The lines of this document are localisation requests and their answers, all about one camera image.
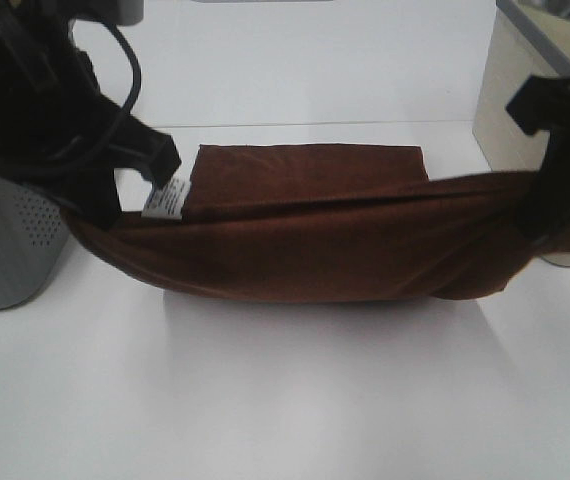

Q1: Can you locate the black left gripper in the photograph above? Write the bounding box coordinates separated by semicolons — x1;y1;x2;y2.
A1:
0;1;181;228

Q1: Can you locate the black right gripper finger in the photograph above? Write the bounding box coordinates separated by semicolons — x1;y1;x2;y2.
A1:
522;122;570;239
507;75;570;136

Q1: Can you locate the brown towel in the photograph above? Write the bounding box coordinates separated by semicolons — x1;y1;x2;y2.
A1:
63;144;570;303

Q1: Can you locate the white towel care label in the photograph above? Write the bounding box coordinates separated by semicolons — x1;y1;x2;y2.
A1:
141;177;191;221

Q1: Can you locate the beige bin with grey rim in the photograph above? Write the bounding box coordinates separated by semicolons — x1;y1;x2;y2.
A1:
473;1;570;266

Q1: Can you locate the grey perforated laundry basket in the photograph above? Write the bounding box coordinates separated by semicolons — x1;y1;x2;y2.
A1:
0;178;69;310

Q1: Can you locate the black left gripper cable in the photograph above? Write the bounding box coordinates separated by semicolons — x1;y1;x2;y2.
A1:
0;19;142;176

